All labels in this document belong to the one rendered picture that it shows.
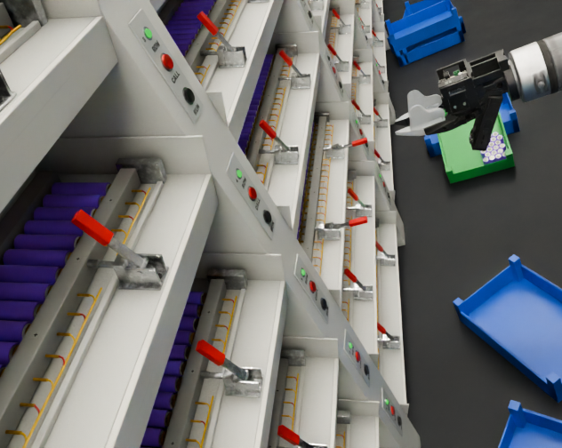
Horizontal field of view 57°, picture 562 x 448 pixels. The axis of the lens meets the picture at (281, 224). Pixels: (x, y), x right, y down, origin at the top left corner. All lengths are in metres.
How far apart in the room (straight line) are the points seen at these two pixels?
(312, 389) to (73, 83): 0.55
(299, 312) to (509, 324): 0.74
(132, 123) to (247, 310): 0.27
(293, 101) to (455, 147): 0.89
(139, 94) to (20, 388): 0.30
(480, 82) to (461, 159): 0.88
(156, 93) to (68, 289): 0.21
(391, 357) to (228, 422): 0.73
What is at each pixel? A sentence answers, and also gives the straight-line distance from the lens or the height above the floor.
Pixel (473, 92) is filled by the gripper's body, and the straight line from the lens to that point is 0.95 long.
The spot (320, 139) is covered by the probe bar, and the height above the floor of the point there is 0.53.
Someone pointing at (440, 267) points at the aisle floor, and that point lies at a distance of 1.54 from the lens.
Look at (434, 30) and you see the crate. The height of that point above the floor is 0.10.
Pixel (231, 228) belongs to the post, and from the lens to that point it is 0.64.
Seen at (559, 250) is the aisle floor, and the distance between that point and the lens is 1.52.
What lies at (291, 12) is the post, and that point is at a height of 0.79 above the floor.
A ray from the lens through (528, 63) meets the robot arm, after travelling 0.95.
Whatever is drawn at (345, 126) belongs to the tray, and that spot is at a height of 0.49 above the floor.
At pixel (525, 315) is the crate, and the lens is 1.39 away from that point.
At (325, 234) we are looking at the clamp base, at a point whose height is 0.51.
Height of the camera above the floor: 1.13
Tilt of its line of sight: 35 degrees down
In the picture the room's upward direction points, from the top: 32 degrees counter-clockwise
